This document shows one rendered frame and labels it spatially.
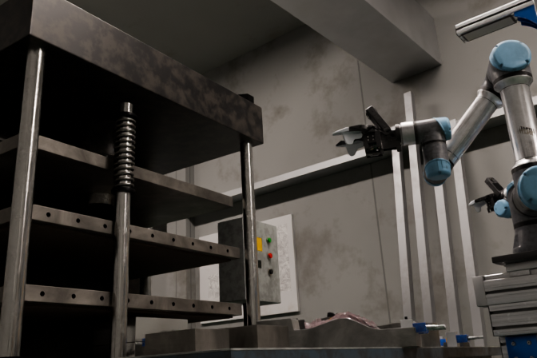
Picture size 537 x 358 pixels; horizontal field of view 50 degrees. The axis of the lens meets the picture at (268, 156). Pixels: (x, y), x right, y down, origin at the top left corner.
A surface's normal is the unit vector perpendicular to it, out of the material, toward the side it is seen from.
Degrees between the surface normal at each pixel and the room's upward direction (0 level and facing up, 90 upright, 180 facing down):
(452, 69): 90
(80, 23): 90
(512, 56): 83
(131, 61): 90
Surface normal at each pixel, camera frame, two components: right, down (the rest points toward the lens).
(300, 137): -0.64, -0.23
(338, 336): -0.30, -0.31
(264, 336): 0.82, -0.24
